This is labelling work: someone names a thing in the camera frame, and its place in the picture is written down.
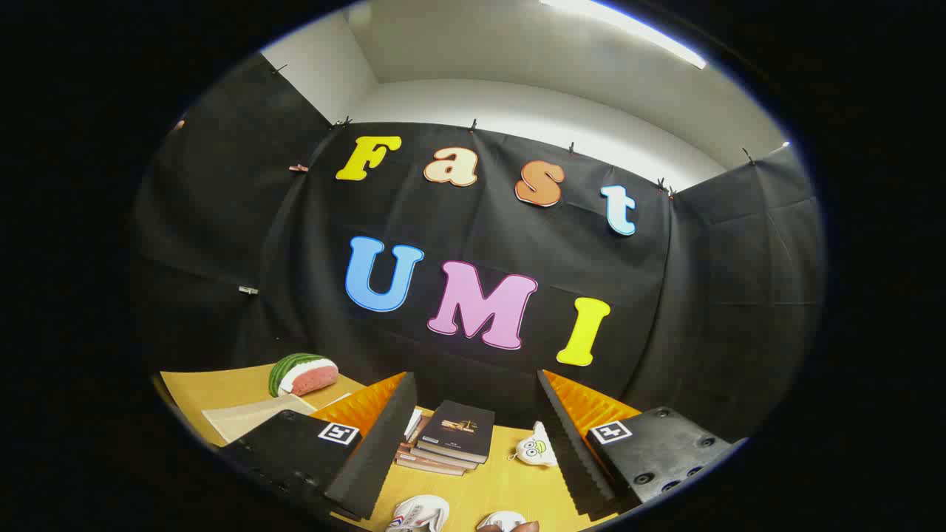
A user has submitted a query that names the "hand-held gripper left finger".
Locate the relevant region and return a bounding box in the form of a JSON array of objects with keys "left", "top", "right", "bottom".
[{"left": 222, "top": 372, "right": 419, "bottom": 520}]

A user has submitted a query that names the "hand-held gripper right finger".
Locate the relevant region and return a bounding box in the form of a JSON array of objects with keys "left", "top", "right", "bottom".
[{"left": 537, "top": 369, "right": 747, "bottom": 518}]

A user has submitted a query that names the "white canvas shoe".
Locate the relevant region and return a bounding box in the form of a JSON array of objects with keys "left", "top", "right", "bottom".
[
  {"left": 386, "top": 494, "right": 451, "bottom": 532},
  {"left": 477, "top": 511, "right": 528, "bottom": 532}
]

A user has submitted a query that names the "beige fabric storage box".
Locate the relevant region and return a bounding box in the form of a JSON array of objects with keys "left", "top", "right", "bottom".
[{"left": 201, "top": 394, "right": 352, "bottom": 446}]

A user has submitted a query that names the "white plush toy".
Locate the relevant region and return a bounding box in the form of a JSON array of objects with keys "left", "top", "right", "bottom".
[{"left": 508, "top": 421, "right": 559, "bottom": 468}]

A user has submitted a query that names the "brown book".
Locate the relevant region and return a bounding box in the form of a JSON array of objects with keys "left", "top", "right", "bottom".
[{"left": 395, "top": 416, "right": 466, "bottom": 477}]

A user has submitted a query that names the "dark book with white pages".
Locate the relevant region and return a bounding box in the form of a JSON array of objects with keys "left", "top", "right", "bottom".
[{"left": 404, "top": 436, "right": 481, "bottom": 472}]

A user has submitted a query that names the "black hardcover book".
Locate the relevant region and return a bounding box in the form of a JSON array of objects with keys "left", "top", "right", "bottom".
[{"left": 416, "top": 400, "right": 496, "bottom": 465}]

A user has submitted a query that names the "watermelon slice toy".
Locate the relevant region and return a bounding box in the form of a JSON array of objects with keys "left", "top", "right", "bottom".
[{"left": 268, "top": 353, "right": 339, "bottom": 398}]

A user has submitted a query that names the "black backdrop cloth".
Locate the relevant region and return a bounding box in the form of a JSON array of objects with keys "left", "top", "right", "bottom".
[{"left": 129, "top": 53, "right": 825, "bottom": 444}]

